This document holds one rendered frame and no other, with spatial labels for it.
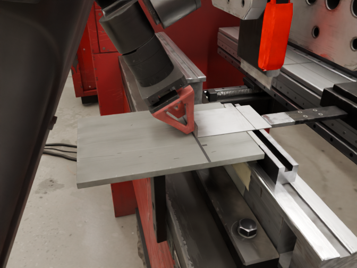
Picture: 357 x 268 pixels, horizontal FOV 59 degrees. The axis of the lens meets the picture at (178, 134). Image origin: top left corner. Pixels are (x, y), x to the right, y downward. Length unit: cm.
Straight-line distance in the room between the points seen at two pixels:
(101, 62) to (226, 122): 87
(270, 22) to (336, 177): 198
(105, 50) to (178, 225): 93
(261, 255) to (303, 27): 29
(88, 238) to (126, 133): 125
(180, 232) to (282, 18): 34
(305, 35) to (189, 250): 33
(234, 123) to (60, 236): 137
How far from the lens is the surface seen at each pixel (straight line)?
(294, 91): 85
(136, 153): 46
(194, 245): 50
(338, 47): 29
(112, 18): 42
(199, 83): 84
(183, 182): 60
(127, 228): 173
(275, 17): 31
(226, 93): 101
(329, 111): 62
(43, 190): 208
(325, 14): 31
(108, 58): 133
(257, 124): 55
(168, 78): 44
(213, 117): 55
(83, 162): 46
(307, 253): 42
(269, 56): 32
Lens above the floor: 126
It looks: 31 degrees down
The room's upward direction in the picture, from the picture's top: straight up
